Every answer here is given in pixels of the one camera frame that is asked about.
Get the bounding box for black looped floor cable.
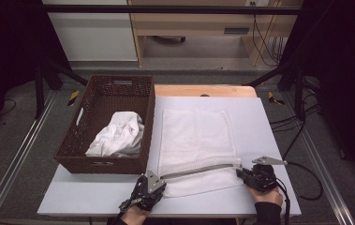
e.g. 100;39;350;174
282;118;324;202

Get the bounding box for person's right hand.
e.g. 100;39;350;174
247;186;284;207

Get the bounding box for wooden desk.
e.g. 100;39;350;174
127;0;304;68

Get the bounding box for aluminium floor rail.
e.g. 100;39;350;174
0;90;57;225
282;92;355;225

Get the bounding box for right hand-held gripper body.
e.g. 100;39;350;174
244;156;288;192

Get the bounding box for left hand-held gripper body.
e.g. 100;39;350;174
118;170;168;212

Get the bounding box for hanging desk cables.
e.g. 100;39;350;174
251;3;287;68

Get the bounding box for black curtain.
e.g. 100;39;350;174
279;0;355;191
0;0;71;148

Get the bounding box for light wooden table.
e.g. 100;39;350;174
155;84;258;98

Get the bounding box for person's left hand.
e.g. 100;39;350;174
121;205;152;225

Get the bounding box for black floor cable bundle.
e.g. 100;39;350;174
270;93;321;132

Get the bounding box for white cabinet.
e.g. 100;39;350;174
42;0;139;62

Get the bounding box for yellow black tape marker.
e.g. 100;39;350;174
267;91;286;106
67;90;81;107

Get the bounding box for white cloth garment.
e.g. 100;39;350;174
84;111;145;158

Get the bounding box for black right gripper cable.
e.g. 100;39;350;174
274;177;292;225

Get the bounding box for black metal stand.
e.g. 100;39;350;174
244;60;307;122
34;59;89;120

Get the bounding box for black horizontal bar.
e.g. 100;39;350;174
40;4;304;16

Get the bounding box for brown wicker basket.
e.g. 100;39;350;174
53;74;156;175

